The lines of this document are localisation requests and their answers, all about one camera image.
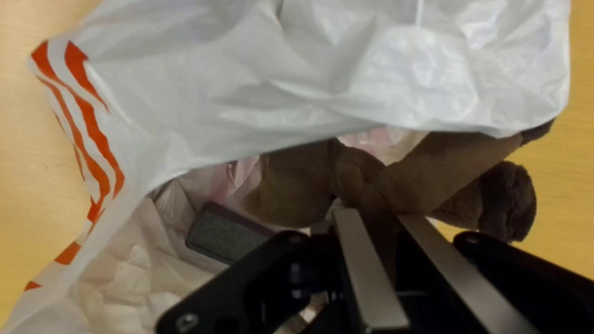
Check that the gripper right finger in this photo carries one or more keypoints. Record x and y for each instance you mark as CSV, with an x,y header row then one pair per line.
x,y
470,278

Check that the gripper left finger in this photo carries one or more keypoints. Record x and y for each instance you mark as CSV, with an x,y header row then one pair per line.
x,y
371,278

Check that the brown plush animal toy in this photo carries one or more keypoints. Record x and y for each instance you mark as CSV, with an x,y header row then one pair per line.
x,y
297,185

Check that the dark grey felt block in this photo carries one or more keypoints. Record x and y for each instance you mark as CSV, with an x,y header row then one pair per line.
x,y
223,234

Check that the white orange plastic bag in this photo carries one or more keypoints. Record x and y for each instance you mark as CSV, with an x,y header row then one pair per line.
x,y
279,80

